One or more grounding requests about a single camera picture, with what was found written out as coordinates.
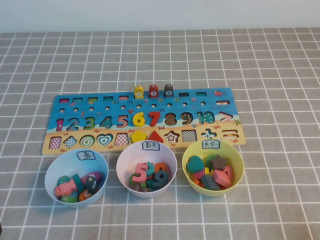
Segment paper label on pink bowl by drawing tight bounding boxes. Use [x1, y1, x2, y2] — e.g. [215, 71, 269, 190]
[141, 140, 161, 152]

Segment blue ocean puzzle board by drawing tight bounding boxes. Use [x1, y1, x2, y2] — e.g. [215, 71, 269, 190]
[40, 87, 247, 156]

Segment light pink bowl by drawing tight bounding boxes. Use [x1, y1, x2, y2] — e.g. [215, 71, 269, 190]
[116, 140, 178, 198]

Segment paper label on yellow bowl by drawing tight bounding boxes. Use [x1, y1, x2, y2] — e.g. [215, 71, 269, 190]
[201, 139, 221, 150]

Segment paper label on blue bowl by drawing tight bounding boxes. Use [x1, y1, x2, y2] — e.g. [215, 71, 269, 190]
[76, 149, 97, 161]

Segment yellow bowl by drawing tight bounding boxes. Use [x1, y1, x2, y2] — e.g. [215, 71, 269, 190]
[181, 139, 245, 198]

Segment dark teal fish piece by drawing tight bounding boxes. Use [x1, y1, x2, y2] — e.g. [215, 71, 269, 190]
[71, 173, 85, 192]

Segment light blue bowl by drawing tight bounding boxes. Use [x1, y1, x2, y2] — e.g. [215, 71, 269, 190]
[44, 149, 109, 209]

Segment red wooden number seven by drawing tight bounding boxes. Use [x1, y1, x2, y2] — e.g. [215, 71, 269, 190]
[148, 110, 161, 127]

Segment red wooden triangle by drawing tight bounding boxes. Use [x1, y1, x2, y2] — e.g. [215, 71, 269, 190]
[148, 130, 165, 144]

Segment yellow wooden number six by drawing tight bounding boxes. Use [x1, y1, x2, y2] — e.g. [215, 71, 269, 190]
[132, 111, 146, 127]

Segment yellow wooden pentagon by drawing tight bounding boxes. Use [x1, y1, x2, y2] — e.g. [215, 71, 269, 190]
[131, 129, 148, 144]

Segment red fish peg number seven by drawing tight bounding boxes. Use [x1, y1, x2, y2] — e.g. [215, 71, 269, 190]
[148, 84, 159, 99]

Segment yellow fish peg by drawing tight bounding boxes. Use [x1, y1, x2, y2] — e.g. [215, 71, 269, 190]
[133, 84, 145, 100]

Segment orange wooden number zero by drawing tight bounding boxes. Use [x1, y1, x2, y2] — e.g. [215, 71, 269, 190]
[154, 162, 167, 176]

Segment teal wooden number three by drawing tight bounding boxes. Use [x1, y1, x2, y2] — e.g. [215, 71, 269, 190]
[146, 161, 156, 177]

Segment teal wooden heart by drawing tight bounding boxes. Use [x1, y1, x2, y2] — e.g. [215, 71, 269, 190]
[186, 155, 205, 174]

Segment pink wooden number five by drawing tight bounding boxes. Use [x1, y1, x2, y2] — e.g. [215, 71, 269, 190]
[131, 162, 150, 184]

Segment dark teal number nine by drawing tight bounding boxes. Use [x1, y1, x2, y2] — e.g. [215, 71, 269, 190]
[149, 169, 169, 191]

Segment pink wooden round shape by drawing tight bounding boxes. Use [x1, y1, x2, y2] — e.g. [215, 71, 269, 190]
[192, 170, 206, 181]

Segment brown wooden star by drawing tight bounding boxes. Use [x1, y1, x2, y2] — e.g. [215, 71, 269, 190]
[209, 154, 227, 171]

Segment grey wooden rectangle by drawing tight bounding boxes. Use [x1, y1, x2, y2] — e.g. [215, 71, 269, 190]
[201, 174, 222, 191]

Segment coral wooden trapezoid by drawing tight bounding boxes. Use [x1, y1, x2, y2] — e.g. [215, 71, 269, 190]
[212, 168, 232, 188]

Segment purple wooden fish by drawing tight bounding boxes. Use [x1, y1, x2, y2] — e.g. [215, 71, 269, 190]
[80, 170, 103, 185]

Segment red wooden shape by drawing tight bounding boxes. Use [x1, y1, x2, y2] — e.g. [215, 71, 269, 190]
[223, 165, 235, 187]

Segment black wooden fish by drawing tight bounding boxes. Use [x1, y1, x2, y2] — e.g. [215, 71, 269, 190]
[84, 176, 98, 194]

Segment orange wooden fish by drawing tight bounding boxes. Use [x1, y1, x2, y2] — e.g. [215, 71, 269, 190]
[78, 189, 95, 202]

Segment teal wooden fish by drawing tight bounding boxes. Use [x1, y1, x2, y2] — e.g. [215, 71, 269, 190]
[57, 175, 74, 187]

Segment pink striped wooden fish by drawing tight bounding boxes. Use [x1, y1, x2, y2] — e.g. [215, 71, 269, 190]
[54, 179, 77, 197]

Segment green wooden fish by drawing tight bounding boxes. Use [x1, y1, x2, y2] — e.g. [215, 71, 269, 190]
[59, 195, 79, 204]

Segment green wooden ring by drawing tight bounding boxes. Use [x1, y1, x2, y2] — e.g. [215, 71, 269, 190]
[204, 154, 218, 167]

